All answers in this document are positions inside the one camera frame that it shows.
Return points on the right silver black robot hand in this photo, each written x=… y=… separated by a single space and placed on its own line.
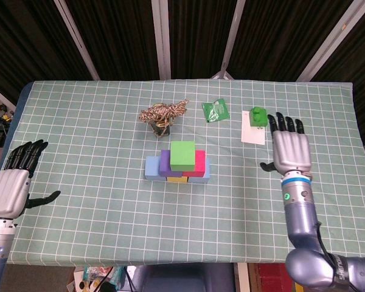
x=292 y=152

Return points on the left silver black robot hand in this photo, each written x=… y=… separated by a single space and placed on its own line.
x=9 y=190

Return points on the light blue foam cube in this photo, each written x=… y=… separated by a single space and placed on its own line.
x=207 y=173
x=152 y=168

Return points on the pink foam cube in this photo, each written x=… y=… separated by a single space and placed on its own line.
x=199 y=164

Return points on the green foam cube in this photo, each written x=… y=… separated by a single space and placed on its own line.
x=182 y=155

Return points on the yellow foam cube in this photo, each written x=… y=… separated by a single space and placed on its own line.
x=176 y=179

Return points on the purple foam cube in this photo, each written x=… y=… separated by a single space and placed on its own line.
x=164 y=162

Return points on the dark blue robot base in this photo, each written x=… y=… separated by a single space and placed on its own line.
x=182 y=278

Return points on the white paper card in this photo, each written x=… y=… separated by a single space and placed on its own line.
x=252 y=135

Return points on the green toy building brick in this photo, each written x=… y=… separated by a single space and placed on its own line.
x=260 y=118

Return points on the green foil packet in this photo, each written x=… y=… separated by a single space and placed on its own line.
x=216 y=111

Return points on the red box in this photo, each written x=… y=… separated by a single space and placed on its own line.
x=272 y=278

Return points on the colourful printed bag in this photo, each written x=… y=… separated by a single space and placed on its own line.
x=109 y=275

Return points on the green checked tablecloth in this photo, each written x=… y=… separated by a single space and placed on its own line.
x=182 y=231

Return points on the white table leg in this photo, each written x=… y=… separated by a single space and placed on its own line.
x=243 y=278

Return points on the yellow bar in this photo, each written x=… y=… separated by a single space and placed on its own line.
x=298 y=287

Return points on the white frame post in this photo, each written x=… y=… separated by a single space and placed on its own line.
x=161 y=39
x=232 y=36
x=328 y=45
x=0 y=97
x=76 y=39

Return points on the metal frame foot bracket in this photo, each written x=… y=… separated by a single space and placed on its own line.
x=222 y=76

